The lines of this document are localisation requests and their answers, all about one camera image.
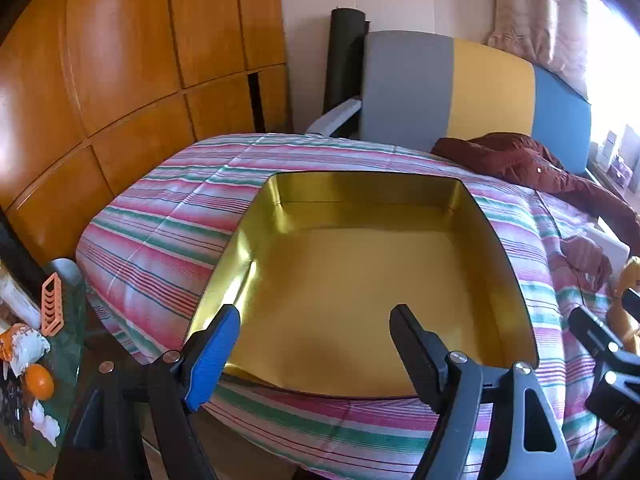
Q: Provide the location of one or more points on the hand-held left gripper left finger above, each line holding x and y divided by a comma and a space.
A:
210, 360

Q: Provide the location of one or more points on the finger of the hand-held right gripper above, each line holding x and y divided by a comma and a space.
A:
617, 400
595, 332

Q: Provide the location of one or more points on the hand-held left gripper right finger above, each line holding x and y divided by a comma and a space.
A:
417, 355

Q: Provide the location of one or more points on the yellow sponge block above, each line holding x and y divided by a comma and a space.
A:
627, 285

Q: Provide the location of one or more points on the gold tin box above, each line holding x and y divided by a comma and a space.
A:
350, 280

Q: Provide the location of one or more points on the striped blanket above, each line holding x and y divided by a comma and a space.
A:
165, 240

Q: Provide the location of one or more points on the green glass side table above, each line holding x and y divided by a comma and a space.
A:
70, 320

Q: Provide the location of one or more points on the wooden desk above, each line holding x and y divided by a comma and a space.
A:
597, 172

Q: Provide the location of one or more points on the orange plastic rack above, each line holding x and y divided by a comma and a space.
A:
52, 305

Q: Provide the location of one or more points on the purple box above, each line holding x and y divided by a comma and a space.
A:
622, 166

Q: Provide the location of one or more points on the orange fruit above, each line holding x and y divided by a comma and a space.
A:
40, 382

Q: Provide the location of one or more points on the white crumpled tissue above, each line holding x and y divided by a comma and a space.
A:
27, 350
45, 422

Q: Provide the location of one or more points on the white jar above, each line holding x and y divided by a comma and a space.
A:
611, 145

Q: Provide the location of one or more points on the maroon jacket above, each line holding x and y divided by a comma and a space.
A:
500, 155

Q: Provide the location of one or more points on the white paper roll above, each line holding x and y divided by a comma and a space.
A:
17, 295

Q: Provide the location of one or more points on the grey yellow blue headboard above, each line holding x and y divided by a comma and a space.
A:
410, 90

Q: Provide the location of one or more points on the wooden wardrobe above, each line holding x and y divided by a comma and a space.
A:
125, 60

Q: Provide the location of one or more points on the black rolled mat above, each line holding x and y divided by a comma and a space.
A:
345, 50

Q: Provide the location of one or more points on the pink patterned curtain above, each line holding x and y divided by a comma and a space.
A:
540, 20

